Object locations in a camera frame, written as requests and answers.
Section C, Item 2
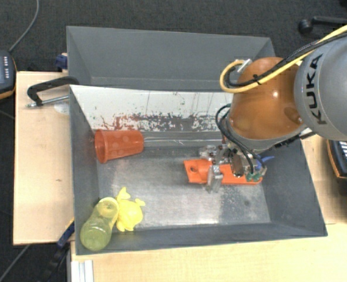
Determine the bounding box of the orange plastic cup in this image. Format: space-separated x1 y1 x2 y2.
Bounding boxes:
94 129 145 164

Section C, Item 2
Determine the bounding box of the orange flat block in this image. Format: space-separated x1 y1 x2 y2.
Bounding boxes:
183 159 264 186

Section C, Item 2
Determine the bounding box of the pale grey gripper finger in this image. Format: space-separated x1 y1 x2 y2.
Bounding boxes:
205 166 215 193
213 164 223 193

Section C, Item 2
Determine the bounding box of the yellow toy animal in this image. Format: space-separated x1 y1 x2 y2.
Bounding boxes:
115 186 146 233

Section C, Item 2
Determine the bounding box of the pale wood flat board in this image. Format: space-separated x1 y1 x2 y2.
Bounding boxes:
13 70 76 246

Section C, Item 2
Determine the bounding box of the grey metal bin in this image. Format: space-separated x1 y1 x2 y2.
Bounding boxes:
66 25 329 256

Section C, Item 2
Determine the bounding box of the yellow-green plastic bottle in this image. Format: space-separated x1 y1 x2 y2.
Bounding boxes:
79 197 120 252

